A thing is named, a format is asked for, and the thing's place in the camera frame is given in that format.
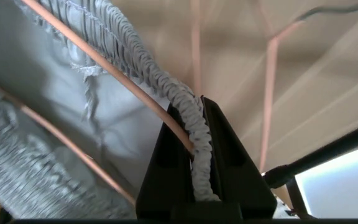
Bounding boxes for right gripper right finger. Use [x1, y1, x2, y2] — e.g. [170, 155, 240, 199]
[200, 96, 278, 220]

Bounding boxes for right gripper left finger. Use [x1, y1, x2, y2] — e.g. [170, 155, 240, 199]
[135, 103, 199, 220]

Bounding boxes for pink clothes hanger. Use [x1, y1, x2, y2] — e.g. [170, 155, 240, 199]
[0, 0, 203, 207]
[253, 0, 358, 174]

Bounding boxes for pale grey shorts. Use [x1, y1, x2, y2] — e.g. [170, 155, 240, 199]
[0, 0, 221, 219]

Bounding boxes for black clothes rack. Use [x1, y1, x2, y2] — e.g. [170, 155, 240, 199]
[263, 119, 358, 189]

